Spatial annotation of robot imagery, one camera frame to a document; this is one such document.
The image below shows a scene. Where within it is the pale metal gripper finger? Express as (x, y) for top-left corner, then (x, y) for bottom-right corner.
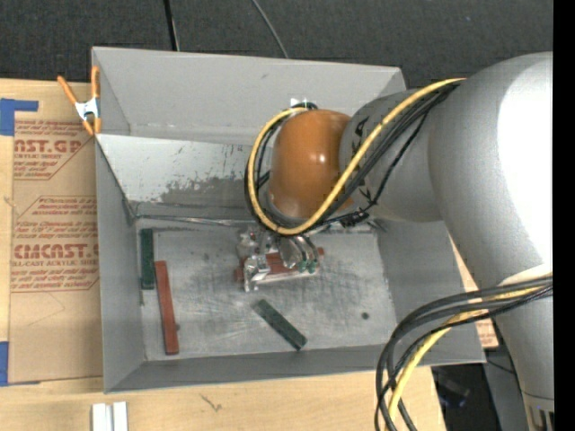
(236, 229), (258, 259)
(243, 254), (271, 293)

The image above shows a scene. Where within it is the red-brown flat block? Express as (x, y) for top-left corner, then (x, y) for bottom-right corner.
(232, 246), (325, 286)
(154, 259), (181, 356)

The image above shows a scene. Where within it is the dark green flat block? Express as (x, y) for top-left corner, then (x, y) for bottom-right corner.
(139, 227), (156, 291)
(250, 298), (309, 352)

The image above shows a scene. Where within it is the grey metal bin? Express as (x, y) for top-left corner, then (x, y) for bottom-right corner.
(91, 46), (487, 394)

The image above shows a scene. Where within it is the brown cardboard board, red print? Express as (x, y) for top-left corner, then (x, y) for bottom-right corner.
(0, 77), (500, 388)

